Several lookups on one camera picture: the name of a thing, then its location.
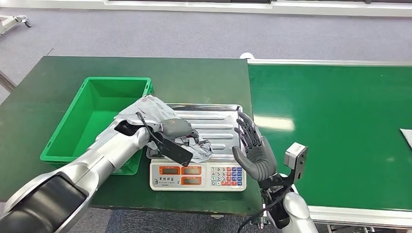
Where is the green conveyor belt machine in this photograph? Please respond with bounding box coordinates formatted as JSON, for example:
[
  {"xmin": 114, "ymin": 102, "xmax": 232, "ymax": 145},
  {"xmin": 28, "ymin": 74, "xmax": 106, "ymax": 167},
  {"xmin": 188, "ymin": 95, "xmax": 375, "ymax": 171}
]
[{"xmin": 240, "ymin": 52, "xmax": 412, "ymax": 230}]

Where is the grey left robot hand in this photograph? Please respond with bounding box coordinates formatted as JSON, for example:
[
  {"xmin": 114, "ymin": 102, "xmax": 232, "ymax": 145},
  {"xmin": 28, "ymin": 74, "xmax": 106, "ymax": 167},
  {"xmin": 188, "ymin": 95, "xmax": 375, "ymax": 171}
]
[{"xmin": 159, "ymin": 117, "xmax": 210, "ymax": 145}]

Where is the steel ribbed scale tray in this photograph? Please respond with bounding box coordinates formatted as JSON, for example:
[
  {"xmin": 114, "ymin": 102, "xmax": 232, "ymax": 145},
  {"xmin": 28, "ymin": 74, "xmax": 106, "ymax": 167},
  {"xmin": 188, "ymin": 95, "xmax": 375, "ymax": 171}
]
[{"xmin": 146, "ymin": 103, "xmax": 243, "ymax": 162}]

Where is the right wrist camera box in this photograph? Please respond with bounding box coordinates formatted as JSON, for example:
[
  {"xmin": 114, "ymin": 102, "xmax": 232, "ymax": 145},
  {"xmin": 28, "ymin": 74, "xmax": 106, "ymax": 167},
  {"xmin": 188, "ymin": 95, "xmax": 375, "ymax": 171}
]
[{"xmin": 283, "ymin": 142, "xmax": 309, "ymax": 187}]

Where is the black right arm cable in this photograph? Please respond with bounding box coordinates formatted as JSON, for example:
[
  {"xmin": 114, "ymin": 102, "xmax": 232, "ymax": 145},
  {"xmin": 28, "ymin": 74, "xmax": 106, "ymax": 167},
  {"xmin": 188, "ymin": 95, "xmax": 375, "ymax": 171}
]
[{"xmin": 236, "ymin": 184, "xmax": 293, "ymax": 233}]

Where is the white flat parcel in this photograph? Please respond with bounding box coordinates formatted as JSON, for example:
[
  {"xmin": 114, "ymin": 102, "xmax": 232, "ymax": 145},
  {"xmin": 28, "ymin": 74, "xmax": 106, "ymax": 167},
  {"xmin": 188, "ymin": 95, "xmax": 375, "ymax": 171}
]
[{"xmin": 400, "ymin": 128, "xmax": 412, "ymax": 150}]

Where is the green plastic crate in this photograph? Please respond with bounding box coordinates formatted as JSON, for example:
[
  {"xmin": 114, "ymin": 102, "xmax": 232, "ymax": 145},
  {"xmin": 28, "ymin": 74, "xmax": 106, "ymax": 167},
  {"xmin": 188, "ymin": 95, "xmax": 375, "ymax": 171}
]
[{"xmin": 39, "ymin": 76, "xmax": 155, "ymax": 177}]

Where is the grey metal bar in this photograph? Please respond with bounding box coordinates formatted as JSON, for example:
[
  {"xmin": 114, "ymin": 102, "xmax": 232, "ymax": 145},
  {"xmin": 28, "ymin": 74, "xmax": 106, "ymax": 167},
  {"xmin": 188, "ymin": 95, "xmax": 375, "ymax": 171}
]
[{"xmin": 0, "ymin": 70, "xmax": 17, "ymax": 93}]

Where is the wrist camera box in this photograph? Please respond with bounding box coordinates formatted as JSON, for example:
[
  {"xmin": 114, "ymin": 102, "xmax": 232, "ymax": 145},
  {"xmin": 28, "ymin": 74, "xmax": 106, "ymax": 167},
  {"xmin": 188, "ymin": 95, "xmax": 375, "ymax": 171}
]
[
  {"xmin": 151, "ymin": 132, "xmax": 194, "ymax": 167},
  {"xmin": 283, "ymin": 142, "xmax": 309, "ymax": 187}
]

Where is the grey plastic mailer package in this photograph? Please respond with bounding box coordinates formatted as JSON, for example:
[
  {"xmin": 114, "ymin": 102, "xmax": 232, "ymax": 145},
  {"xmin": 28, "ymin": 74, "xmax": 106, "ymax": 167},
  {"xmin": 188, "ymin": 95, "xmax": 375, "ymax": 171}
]
[{"xmin": 96, "ymin": 94, "xmax": 214, "ymax": 164}]

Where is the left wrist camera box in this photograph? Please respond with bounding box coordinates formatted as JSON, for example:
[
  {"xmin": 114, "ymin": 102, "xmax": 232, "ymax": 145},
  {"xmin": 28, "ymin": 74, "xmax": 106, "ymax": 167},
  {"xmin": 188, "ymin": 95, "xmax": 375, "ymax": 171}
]
[{"xmin": 151, "ymin": 132, "xmax": 194, "ymax": 167}]

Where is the white electronic scale body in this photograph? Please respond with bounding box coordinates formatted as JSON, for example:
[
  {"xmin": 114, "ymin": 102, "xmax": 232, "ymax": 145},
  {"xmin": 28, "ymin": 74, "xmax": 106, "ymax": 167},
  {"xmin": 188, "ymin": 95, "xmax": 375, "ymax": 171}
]
[{"xmin": 149, "ymin": 157, "xmax": 247, "ymax": 192}]

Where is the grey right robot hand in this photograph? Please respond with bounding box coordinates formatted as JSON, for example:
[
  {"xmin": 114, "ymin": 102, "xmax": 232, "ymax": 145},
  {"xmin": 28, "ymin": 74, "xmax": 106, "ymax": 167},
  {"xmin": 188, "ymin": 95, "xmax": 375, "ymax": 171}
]
[{"xmin": 231, "ymin": 111, "xmax": 279, "ymax": 183}]

